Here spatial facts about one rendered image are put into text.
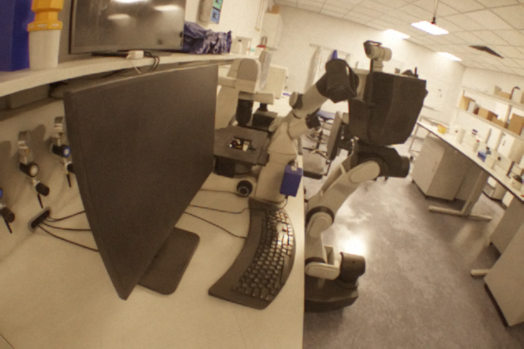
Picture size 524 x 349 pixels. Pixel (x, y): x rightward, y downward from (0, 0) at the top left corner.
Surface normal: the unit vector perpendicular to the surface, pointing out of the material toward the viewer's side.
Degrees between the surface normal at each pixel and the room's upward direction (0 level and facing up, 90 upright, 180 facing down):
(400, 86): 86
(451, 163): 90
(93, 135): 86
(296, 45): 90
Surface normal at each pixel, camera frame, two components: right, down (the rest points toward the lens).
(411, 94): 0.27, 0.36
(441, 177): -0.13, 0.37
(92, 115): 0.98, 0.15
